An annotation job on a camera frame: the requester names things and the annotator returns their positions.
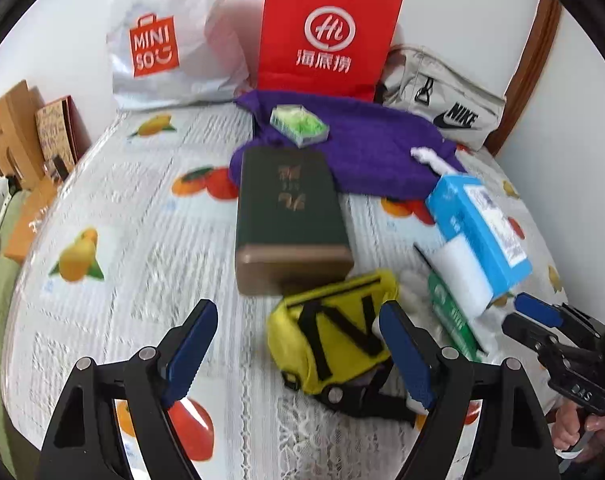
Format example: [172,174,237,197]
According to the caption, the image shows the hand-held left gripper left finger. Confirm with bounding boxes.
[35,299,219,480]

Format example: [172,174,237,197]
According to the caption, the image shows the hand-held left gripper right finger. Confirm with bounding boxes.
[379,300,553,480]

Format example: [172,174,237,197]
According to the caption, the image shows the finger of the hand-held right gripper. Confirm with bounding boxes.
[515,292,566,330]
[501,312,558,361]

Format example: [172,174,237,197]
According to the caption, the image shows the green packet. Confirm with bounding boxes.
[427,272,486,362]

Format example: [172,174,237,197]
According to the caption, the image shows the white sock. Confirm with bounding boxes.
[397,266,436,322]

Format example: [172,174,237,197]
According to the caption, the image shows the yellow pouch with black strap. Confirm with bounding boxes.
[266,270,416,429]

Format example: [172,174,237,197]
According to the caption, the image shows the white sponge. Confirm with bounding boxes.
[429,234,494,319]

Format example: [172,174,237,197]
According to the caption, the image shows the person's right hand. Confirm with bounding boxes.
[553,402,605,461]

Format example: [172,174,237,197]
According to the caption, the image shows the blue tissue box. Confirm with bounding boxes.
[425,172,533,304]

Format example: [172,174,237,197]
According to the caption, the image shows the fruit print tablecloth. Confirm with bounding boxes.
[12,105,567,480]

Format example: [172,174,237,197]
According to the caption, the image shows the dark green box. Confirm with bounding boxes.
[234,147,355,297]

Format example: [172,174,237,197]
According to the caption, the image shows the small white rolled cloth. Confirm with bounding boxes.
[410,146,456,177]

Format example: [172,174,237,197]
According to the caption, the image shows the green cloth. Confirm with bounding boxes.
[0,195,29,461]

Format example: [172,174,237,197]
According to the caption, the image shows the purple towel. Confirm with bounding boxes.
[229,89,466,197]

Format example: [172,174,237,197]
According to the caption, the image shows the grey waist bag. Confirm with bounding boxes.
[375,45,508,154]

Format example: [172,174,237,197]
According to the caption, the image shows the clear box with green contents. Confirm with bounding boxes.
[269,104,330,149]

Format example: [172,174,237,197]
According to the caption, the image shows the brown patterned notebook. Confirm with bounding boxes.
[35,96,92,175]

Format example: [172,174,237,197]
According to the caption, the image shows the wooden chair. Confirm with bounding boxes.
[0,80,47,192]

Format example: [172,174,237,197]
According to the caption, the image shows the red paper bag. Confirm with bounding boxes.
[256,0,405,104]

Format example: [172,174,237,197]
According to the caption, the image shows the white plastic shopping bag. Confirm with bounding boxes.
[106,0,251,112]

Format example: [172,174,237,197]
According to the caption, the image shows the brown wooden door frame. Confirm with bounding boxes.
[487,0,563,157]

